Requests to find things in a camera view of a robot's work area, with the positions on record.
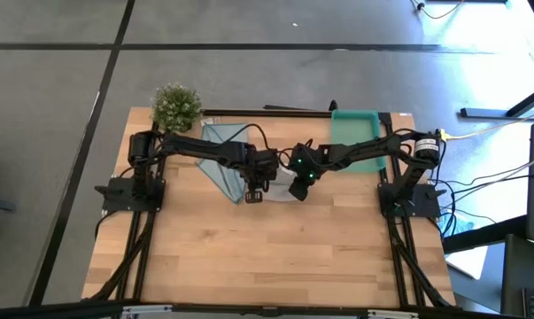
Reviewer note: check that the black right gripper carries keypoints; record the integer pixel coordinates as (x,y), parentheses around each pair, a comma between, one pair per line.
(308,163)

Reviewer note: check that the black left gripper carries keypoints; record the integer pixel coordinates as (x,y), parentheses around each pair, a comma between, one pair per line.
(261,166)

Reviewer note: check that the grey microfiber towel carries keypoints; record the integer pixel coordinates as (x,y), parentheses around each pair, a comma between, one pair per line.
(280,191)

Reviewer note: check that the blue microfiber towel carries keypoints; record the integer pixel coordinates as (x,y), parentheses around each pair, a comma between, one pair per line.
(224,181)

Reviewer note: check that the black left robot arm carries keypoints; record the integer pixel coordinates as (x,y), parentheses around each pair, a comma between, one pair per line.
(195,146)

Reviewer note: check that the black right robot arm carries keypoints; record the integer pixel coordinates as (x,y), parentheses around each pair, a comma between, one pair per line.
(364,148)

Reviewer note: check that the green plastic basket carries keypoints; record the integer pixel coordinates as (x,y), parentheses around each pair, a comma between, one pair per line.
(355,128)

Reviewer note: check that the thin black bar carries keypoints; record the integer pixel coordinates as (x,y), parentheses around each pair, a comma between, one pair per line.
(293,107)

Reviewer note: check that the small black stand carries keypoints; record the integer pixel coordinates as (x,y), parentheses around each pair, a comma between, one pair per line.
(333,105)

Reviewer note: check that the white label sticker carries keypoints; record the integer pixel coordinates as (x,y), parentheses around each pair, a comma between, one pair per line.
(210,120)

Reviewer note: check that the potted green plant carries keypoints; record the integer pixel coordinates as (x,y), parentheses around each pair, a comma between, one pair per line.
(175,106)

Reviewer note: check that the yellow power plug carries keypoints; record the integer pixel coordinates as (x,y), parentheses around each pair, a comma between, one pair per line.
(442,134)

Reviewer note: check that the black desk leg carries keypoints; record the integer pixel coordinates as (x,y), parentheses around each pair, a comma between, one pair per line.
(483,113)

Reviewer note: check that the white paper sheet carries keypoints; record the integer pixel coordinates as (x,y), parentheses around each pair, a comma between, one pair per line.
(468,261)

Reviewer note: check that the black desk beam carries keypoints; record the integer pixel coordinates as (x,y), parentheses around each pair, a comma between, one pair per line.
(483,232)

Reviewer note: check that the dark desk top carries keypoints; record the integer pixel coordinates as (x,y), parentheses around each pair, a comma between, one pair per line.
(523,266)

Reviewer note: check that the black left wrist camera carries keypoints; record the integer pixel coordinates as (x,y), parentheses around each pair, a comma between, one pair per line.
(253,196)

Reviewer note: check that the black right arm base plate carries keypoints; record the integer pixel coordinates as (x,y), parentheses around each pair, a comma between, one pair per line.
(428,206)

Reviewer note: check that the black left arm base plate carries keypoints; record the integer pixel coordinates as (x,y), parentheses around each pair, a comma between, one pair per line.
(116,195)

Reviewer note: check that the silver frame bracket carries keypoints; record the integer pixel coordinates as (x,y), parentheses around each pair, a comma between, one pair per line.
(147,308)
(392,313)

